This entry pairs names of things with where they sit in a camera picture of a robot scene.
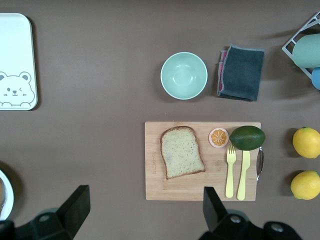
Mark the white round plate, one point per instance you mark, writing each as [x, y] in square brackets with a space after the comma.
[8, 197]

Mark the orange slice toy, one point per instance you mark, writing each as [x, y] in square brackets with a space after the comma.
[218, 137]

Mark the light blue cup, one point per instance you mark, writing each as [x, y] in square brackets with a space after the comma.
[316, 78]

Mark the green avocado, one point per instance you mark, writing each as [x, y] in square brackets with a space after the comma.
[247, 138]

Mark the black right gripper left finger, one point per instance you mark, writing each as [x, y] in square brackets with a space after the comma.
[75, 202]

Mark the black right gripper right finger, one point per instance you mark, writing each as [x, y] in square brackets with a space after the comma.
[213, 210]

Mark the mint green bowl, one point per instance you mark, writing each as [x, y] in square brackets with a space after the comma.
[183, 75]

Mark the yellow plastic knife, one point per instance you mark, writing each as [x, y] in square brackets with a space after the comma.
[243, 175]

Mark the brown bread slice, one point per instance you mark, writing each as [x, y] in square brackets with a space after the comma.
[181, 152]

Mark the bamboo cutting board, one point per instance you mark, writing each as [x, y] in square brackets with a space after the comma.
[215, 175]

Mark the folded grey cloth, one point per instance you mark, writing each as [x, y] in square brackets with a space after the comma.
[242, 72]

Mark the yellow lemon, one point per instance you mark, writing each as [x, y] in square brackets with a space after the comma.
[305, 185]
[306, 142]

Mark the yellow plastic fork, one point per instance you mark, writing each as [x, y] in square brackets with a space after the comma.
[230, 175]

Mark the sage green cup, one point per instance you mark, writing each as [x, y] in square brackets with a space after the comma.
[307, 51]

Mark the cream bear print tray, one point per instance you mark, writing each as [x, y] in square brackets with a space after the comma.
[15, 50]

